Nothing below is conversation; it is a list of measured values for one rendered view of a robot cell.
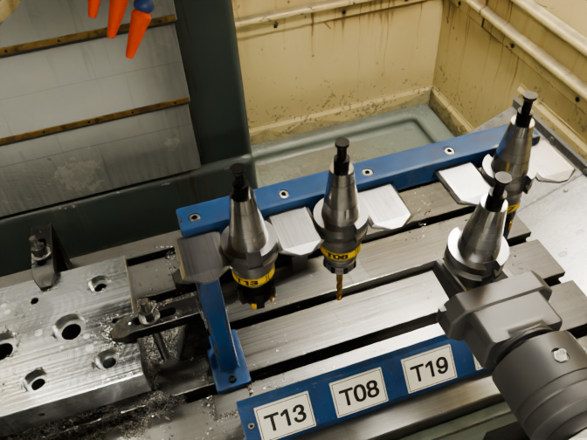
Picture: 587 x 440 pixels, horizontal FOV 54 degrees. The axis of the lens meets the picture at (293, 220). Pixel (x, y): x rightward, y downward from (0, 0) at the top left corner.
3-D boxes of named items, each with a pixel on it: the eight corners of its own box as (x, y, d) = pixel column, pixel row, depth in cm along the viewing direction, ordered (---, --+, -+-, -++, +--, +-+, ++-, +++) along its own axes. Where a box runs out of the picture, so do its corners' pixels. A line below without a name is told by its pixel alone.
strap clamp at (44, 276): (76, 319, 97) (44, 262, 86) (56, 324, 96) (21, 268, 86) (72, 262, 106) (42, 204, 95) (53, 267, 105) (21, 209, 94)
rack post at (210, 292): (252, 383, 87) (226, 257, 66) (217, 395, 86) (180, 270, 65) (236, 331, 94) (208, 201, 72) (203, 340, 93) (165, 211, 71)
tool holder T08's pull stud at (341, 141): (346, 161, 62) (347, 134, 59) (352, 171, 61) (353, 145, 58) (331, 164, 61) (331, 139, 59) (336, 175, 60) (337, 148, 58)
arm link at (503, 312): (552, 250, 59) (635, 346, 51) (529, 306, 66) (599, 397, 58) (442, 285, 57) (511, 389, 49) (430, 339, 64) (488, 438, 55)
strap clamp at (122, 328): (212, 352, 91) (196, 295, 80) (129, 377, 89) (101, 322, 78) (208, 334, 93) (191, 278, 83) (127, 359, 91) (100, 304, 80)
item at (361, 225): (355, 204, 70) (356, 189, 68) (375, 238, 66) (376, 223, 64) (307, 216, 69) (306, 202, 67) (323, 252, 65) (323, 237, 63)
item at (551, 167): (581, 178, 70) (583, 173, 70) (543, 189, 69) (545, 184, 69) (546, 145, 75) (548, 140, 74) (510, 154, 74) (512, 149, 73)
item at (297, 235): (328, 250, 64) (328, 245, 64) (283, 263, 63) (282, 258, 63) (307, 209, 69) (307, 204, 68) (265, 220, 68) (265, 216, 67)
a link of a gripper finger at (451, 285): (441, 253, 64) (471, 295, 60) (438, 271, 66) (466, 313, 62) (428, 257, 64) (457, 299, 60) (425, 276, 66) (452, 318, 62)
